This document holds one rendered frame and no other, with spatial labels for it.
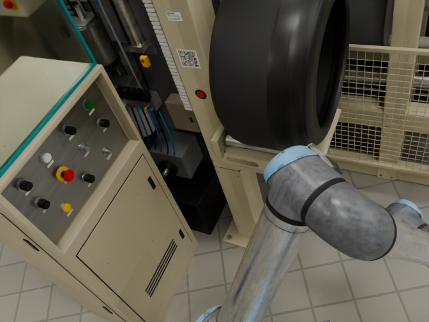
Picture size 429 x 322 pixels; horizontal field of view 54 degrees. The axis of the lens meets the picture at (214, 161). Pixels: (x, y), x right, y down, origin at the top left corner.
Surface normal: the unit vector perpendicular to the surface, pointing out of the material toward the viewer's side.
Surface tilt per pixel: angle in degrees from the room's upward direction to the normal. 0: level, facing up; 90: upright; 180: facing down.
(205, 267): 0
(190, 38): 90
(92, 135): 90
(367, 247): 75
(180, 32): 90
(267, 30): 36
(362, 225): 46
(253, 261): 59
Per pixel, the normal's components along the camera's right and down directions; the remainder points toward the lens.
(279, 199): -0.79, 0.16
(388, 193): -0.23, -0.62
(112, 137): 0.88, 0.18
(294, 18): -0.14, -0.13
